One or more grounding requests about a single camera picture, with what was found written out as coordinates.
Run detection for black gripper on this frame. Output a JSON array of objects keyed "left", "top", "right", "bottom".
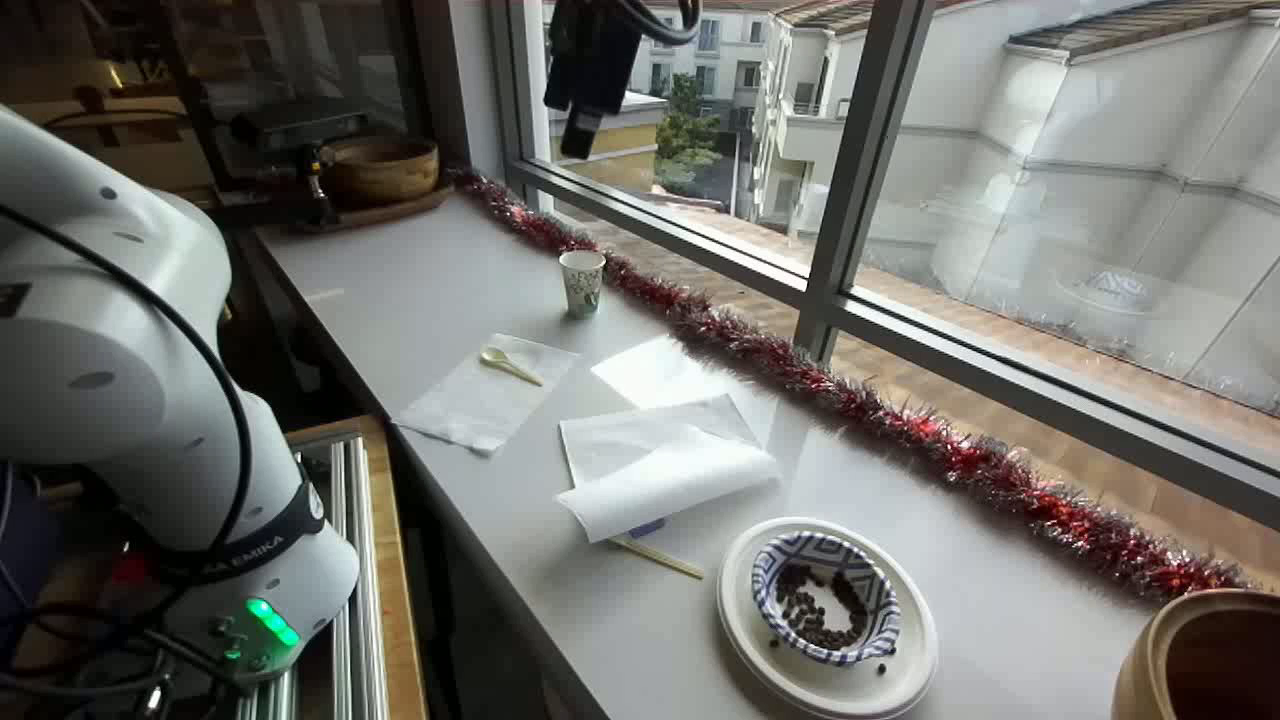
[{"left": 542, "top": 0, "right": 649, "bottom": 162}]

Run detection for small patterned paper cup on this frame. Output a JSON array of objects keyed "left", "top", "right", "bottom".
[{"left": 558, "top": 250, "right": 613, "bottom": 323}]

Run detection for round wooden bowl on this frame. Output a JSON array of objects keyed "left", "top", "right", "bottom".
[{"left": 317, "top": 132, "right": 444, "bottom": 213}]

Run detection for cream plastic spoon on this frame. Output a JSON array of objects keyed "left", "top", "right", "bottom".
[{"left": 475, "top": 344, "right": 550, "bottom": 394}]

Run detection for folded white napkin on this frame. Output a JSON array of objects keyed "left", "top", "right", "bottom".
[{"left": 551, "top": 394, "right": 784, "bottom": 550}]

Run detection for red silver tinsel garland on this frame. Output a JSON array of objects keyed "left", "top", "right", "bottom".
[{"left": 454, "top": 167, "right": 1253, "bottom": 603}]

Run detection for wooden plank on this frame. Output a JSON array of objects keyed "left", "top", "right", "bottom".
[{"left": 284, "top": 413, "right": 434, "bottom": 720}]

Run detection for coffee beans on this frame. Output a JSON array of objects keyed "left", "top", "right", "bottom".
[{"left": 774, "top": 556, "right": 877, "bottom": 656}]

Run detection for blue patterned paper bowl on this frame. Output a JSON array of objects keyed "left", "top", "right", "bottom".
[{"left": 749, "top": 529, "right": 903, "bottom": 673}]

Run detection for white round plate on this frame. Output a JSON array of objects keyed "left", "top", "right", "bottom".
[{"left": 712, "top": 517, "right": 941, "bottom": 720}]

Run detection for round wooden container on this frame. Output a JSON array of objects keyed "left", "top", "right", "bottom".
[{"left": 1109, "top": 587, "right": 1280, "bottom": 720}]

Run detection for grey window frame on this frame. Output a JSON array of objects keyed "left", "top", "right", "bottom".
[{"left": 486, "top": 0, "right": 1280, "bottom": 532}]

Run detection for aluminium frame rail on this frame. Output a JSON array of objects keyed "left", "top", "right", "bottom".
[{"left": 258, "top": 432, "right": 394, "bottom": 720}]

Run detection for tangled black base cables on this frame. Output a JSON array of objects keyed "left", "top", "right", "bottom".
[{"left": 0, "top": 586, "right": 184, "bottom": 720}]

